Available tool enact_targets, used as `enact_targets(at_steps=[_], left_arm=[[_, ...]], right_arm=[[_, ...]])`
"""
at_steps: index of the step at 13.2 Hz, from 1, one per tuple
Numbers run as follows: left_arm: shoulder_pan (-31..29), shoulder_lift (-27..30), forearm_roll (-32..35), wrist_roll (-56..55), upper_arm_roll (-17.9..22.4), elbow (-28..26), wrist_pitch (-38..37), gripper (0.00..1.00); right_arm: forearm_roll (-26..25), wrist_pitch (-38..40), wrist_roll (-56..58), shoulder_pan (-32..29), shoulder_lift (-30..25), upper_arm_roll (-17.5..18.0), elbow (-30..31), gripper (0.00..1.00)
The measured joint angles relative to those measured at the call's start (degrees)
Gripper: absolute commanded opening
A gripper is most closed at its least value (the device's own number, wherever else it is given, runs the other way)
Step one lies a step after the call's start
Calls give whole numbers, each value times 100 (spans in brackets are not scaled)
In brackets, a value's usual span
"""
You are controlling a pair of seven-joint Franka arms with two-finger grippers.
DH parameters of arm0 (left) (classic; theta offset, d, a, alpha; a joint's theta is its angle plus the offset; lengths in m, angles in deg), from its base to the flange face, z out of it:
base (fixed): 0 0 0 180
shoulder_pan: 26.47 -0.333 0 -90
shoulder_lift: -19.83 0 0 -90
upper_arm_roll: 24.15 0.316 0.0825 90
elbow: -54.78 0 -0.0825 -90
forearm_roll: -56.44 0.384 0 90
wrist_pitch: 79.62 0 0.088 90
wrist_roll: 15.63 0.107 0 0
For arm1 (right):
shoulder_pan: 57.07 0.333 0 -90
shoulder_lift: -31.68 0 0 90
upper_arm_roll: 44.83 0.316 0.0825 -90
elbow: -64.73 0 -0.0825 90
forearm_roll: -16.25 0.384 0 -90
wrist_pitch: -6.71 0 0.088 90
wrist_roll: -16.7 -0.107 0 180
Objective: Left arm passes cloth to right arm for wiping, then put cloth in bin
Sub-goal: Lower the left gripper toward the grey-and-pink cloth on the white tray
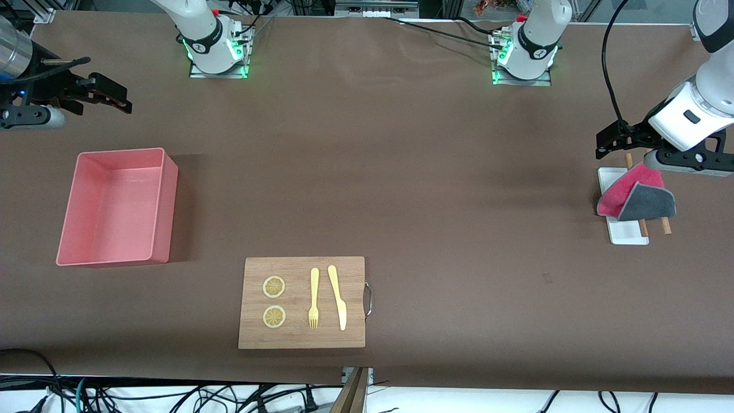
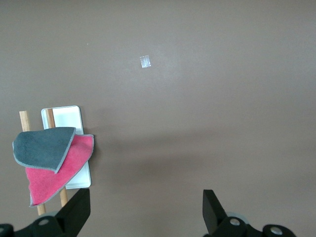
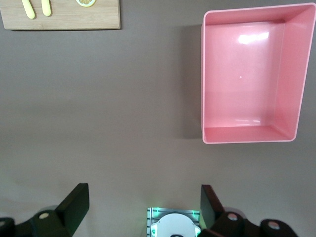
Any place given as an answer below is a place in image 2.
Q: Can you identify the clear tape piece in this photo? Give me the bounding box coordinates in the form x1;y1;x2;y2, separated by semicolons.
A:
139;55;152;69

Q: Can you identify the pink and grey cloth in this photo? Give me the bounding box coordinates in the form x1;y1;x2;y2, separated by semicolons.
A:
12;126;95;207

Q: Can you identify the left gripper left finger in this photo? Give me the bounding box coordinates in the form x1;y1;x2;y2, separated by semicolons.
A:
14;189;91;237

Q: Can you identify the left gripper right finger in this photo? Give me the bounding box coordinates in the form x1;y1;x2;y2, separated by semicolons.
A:
202;189;263;237

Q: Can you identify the white rack with wooden rods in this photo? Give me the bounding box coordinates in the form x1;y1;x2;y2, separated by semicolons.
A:
19;105;92;216

